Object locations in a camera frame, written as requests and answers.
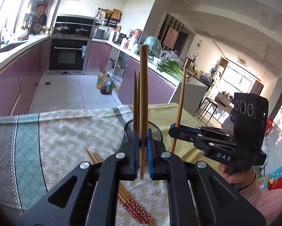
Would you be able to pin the pink sleeve forearm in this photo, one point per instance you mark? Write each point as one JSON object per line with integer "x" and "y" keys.
{"x": 268, "y": 203}

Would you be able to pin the teal electric kettle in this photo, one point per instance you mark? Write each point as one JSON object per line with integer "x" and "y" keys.
{"x": 154, "y": 46}

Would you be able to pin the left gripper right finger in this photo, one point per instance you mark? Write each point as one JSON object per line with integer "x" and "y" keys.
{"x": 157, "y": 166}

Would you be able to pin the black range hood stove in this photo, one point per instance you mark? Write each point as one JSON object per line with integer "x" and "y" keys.
{"x": 74, "y": 26}

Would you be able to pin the cooking oil bottle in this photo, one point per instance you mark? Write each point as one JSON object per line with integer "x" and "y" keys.
{"x": 100, "y": 79}

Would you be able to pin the wall spice rack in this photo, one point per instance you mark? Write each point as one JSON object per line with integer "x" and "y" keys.
{"x": 108, "y": 18}

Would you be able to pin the black built-in oven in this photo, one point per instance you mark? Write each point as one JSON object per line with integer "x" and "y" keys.
{"x": 68, "y": 54}

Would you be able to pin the pink thermos jug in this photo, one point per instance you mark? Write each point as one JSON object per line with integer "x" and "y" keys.
{"x": 137, "y": 34}

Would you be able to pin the bamboo chopstick red end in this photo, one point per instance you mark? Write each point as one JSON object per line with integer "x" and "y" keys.
{"x": 143, "y": 108}
{"x": 131, "y": 201}
{"x": 138, "y": 98}
{"x": 180, "y": 108}
{"x": 135, "y": 104}
{"x": 131, "y": 206}
{"x": 135, "y": 203}

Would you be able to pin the patterned tablecloth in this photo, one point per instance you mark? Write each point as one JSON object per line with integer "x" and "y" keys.
{"x": 39, "y": 150}

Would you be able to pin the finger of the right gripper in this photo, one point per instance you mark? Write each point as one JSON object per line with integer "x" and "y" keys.
{"x": 185, "y": 135}
{"x": 185, "y": 128}

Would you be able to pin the green leafy vegetables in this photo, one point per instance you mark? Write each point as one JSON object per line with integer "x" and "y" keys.
{"x": 172, "y": 68}

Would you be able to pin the right hand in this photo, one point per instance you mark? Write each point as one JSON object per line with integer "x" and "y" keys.
{"x": 240, "y": 180}

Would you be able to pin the black stool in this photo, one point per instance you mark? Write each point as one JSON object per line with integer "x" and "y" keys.
{"x": 211, "y": 107}

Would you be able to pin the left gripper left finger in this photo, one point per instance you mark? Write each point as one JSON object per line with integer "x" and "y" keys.
{"x": 130, "y": 163}

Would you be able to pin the steel cooking pot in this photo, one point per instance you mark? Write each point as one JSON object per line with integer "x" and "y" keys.
{"x": 118, "y": 37}

